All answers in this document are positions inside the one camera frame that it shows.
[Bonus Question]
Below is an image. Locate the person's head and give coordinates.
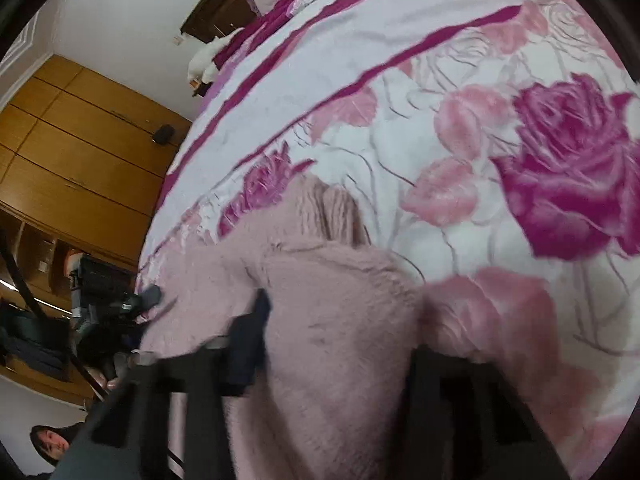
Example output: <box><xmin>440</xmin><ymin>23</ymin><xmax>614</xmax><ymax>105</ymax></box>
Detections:
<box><xmin>29</xmin><ymin>422</ymin><xmax>86</xmax><ymax>476</ymax></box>

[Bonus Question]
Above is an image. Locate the floral bed blanket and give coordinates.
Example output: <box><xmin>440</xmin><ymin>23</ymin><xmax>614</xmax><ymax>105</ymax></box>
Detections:
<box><xmin>137</xmin><ymin>0</ymin><xmax>640</xmax><ymax>480</ymax></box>

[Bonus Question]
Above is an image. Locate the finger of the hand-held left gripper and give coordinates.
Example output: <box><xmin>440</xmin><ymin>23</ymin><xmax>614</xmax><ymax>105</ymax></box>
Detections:
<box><xmin>132</xmin><ymin>284</ymin><xmax>178</xmax><ymax>321</ymax></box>

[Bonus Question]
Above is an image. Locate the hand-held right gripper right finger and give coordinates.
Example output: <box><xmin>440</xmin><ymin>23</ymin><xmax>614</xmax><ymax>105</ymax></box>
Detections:
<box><xmin>397</xmin><ymin>345</ymin><xmax>571</xmax><ymax>480</ymax></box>

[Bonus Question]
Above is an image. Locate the pink knit sweater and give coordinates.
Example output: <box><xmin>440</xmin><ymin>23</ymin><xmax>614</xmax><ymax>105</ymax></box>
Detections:
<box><xmin>135</xmin><ymin>175</ymin><xmax>431</xmax><ymax>480</ymax></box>

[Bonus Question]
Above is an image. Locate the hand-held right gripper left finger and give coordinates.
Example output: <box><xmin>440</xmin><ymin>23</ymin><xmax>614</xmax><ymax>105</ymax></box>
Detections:
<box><xmin>52</xmin><ymin>287</ymin><xmax>273</xmax><ymax>480</ymax></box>

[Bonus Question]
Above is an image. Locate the wooden wardrobe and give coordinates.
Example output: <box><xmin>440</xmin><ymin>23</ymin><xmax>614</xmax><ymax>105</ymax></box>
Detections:
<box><xmin>0</xmin><ymin>55</ymin><xmax>193</xmax><ymax>406</ymax></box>

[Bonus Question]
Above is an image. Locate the dark bag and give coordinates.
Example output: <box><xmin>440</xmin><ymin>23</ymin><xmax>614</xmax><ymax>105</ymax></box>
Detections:
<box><xmin>0</xmin><ymin>300</ymin><xmax>76</xmax><ymax>381</ymax></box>

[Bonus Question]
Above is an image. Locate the dark wooden headboard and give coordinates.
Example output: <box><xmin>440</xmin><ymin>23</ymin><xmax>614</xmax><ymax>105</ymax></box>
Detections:
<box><xmin>180</xmin><ymin>0</ymin><xmax>281</xmax><ymax>43</ymax></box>

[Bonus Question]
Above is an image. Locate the white cloth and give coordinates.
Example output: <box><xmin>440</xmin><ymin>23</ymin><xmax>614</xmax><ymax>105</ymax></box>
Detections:
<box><xmin>187</xmin><ymin>27</ymin><xmax>246</xmax><ymax>86</ymax></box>

